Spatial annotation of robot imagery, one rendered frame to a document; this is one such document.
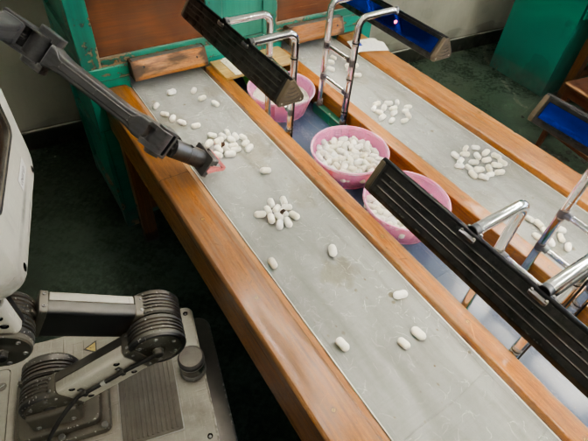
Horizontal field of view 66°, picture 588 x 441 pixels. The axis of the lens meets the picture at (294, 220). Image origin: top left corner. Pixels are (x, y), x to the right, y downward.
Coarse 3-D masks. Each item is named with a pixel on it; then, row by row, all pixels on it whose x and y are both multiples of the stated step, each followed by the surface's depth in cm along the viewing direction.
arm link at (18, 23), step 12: (0, 12) 108; (12, 12) 112; (0, 24) 100; (12, 24) 107; (24, 24) 117; (0, 36) 103; (12, 36) 110; (24, 36) 117; (36, 36) 115; (24, 48) 116; (36, 48) 116; (48, 48) 118; (36, 60) 117
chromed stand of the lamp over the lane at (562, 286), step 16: (512, 208) 84; (528, 208) 87; (480, 224) 80; (496, 224) 82; (512, 224) 91; (560, 272) 74; (576, 272) 74; (544, 288) 72; (560, 288) 73; (576, 288) 84; (464, 304) 112; (544, 304) 71; (512, 352) 104
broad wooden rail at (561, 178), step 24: (384, 72) 195; (408, 72) 192; (432, 96) 179; (456, 96) 180; (456, 120) 172; (480, 120) 170; (504, 144) 160; (528, 144) 161; (528, 168) 153; (552, 168) 152
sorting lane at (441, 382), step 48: (144, 96) 171; (192, 96) 173; (192, 144) 153; (240, 144) 154; (240, 192) 138; (288, 192) 139; (288, 240) 126; (336, 240) 127; (288, 288) 115; (336, 288) 116; (384, 288) 116; (336, 336) 106; (384, 336) 107; (432, 336) 108; (384, 384) 99; (432, 384) 99; (480, 384) 100; (432, 432) 92; (480, 432) 93; (528, 432) 93
